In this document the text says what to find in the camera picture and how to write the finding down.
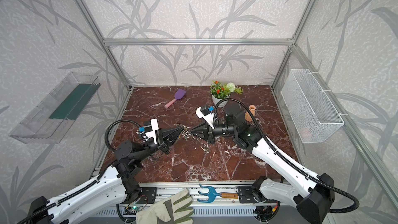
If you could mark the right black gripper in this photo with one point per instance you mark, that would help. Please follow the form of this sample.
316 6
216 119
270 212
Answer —
210 132

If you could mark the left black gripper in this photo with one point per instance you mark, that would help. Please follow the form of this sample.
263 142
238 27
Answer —
161 140

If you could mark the blue garden hand fork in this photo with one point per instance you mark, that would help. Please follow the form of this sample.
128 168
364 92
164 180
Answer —
212 194

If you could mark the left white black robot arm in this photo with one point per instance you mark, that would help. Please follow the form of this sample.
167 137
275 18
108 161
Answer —
113 186

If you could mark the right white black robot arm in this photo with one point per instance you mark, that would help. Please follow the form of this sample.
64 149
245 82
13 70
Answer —
313 195

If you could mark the white pot with flowers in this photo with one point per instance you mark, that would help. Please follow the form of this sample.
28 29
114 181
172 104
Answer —
220 91

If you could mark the purple pink toy spatula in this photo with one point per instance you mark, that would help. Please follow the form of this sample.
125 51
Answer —
178 96

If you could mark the small terracotta vase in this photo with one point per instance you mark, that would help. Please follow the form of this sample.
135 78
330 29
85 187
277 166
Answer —
251 112

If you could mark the white green work glove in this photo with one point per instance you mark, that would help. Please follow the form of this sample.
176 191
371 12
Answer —
173 210

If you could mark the green circuit board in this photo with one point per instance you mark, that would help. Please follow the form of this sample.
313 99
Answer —
132 210

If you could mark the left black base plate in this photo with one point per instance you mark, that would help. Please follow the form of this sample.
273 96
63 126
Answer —
147 195

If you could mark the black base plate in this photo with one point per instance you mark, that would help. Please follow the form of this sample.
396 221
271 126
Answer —
245 195
147 195

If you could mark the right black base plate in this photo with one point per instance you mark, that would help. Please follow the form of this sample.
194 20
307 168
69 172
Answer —
245 195

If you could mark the white wire mesh basket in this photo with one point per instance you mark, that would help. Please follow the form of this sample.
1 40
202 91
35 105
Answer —
314 115

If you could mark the clear plastic wall tray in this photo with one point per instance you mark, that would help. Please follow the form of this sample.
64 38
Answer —
52 118

